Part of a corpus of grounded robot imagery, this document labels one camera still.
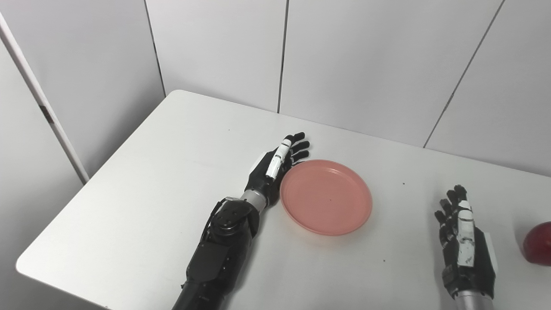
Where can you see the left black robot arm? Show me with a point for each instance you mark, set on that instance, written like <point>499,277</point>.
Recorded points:
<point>219,258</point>

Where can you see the white wall post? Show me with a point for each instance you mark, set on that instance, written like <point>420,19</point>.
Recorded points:
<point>64,142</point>

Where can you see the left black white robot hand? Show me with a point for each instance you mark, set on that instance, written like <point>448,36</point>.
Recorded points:
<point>262,176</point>

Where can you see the pink round plate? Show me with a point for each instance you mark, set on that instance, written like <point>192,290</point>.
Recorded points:
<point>327,198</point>

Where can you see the red apple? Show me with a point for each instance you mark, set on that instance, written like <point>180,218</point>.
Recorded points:
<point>540,245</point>

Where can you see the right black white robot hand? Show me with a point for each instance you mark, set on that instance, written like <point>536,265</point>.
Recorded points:
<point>478,267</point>

